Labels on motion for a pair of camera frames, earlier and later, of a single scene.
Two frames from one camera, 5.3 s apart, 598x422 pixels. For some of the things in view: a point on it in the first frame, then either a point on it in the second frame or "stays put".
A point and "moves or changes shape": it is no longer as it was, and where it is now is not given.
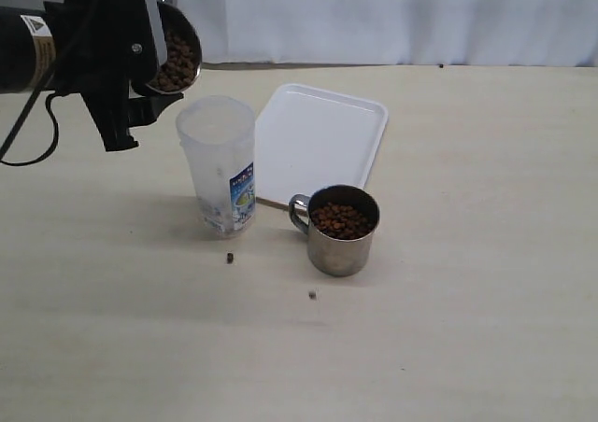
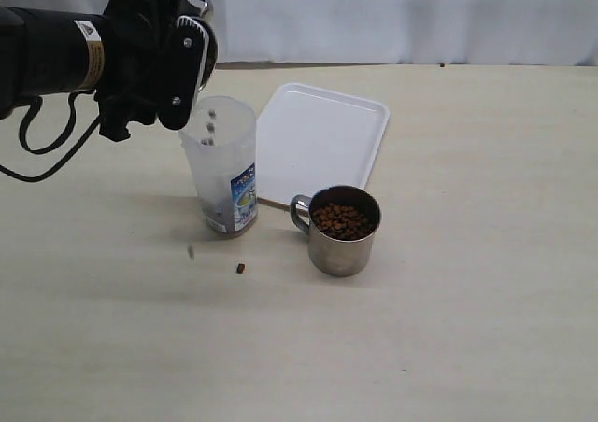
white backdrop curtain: (468, 20) stays put
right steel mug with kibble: (342, 219) stays put
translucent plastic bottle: (218, 134) stays put
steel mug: (182, 63) moves or changes shape
